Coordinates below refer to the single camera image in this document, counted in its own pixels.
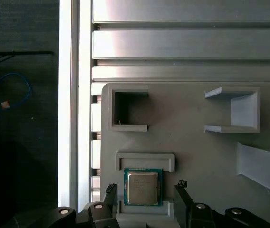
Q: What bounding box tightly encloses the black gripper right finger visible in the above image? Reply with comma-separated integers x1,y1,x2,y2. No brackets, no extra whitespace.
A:
173,180,270,228

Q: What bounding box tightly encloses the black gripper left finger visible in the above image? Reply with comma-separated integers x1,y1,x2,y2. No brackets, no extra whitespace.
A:
46,182,119,228

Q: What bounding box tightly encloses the silver CPU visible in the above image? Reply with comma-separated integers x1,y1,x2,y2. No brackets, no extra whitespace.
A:
123,168,163,206

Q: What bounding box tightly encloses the grey parts rack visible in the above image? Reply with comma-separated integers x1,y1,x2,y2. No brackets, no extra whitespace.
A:
100,82,270,228

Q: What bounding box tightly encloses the blue floor cable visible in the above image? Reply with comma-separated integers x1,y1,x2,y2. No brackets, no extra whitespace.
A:
0,72,32,117

